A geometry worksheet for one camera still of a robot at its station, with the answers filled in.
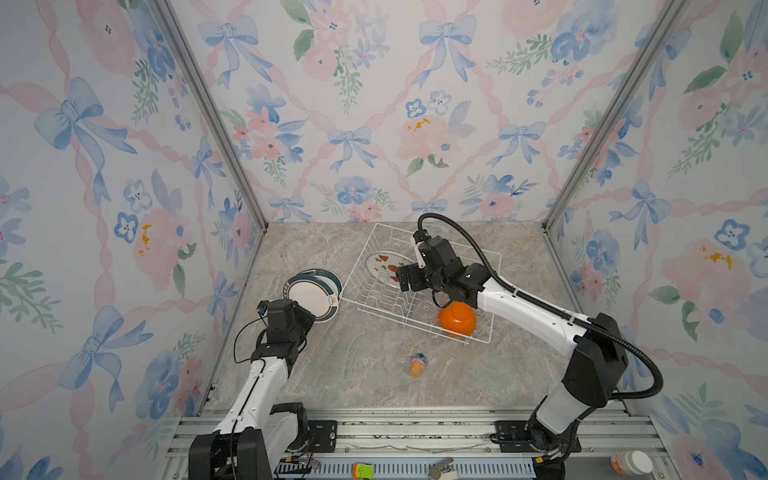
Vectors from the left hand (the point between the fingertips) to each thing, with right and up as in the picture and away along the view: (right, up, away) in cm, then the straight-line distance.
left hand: (310, 307), depth 87 cm
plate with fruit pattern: (+21, +12, +9) cm, 26 cm away
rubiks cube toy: (+17, -34, -19) cm, 42 cm away
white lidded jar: (+76, -30, -22) cm, 84 cm away
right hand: (+29, +12, -4) cm, 31 cm away
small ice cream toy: (+31, -15, -5) cm, 35 cm away
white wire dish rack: (+17, +5, +13) cm, 22 cm away
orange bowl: (+43, -4, +1) cm, 43 cm away
